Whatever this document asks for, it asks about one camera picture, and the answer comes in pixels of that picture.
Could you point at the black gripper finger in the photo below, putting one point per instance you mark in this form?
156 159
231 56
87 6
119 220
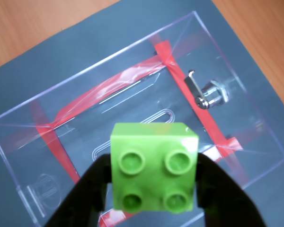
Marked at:
82 201
227 203

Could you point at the transparent acrylic box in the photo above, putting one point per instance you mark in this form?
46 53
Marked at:
132 99

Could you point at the green lego block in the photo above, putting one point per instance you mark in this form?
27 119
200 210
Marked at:
153 179

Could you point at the silver metal cam lock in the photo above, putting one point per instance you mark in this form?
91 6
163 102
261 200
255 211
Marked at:
213 93

